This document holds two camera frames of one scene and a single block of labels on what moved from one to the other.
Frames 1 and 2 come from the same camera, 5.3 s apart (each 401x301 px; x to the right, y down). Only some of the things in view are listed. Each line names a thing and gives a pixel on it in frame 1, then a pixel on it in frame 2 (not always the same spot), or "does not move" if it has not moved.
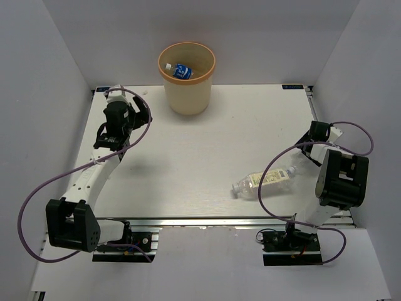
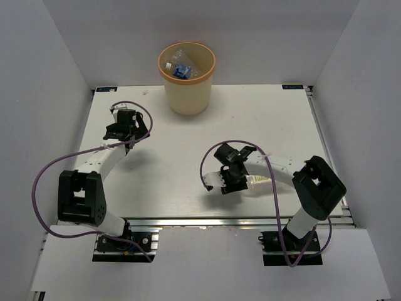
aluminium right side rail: [341, 218] does not move
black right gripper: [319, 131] -> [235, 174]
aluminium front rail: [212, 222] does not move
